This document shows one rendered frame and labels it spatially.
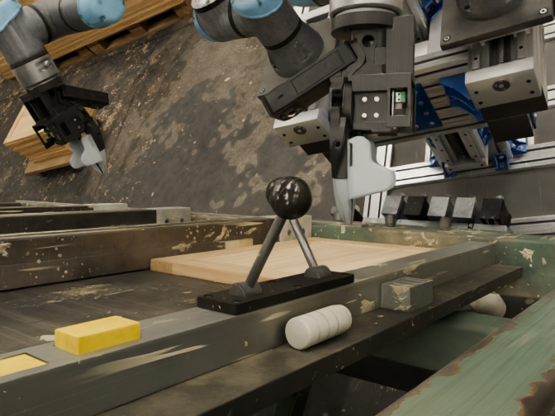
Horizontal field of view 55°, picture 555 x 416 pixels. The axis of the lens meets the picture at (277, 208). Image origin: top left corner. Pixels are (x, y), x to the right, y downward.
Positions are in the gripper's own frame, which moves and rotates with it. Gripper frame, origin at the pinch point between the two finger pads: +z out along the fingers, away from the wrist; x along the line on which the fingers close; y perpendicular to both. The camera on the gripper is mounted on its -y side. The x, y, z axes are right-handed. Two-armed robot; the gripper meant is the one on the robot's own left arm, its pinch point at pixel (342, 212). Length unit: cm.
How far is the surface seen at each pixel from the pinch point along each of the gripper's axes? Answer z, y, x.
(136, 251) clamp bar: 8.6, -38.4, 20.1
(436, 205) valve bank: 2, 7, 79
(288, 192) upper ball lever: -2.3, -1.8, -14.0
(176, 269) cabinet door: 11.2, -31.0, 20.1
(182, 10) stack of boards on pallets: -137, -194, 325
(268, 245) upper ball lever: 2.5, -4.3, -11.8
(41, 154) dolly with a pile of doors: -21, -283, 271
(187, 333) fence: 8.5, -7.9, -20.1
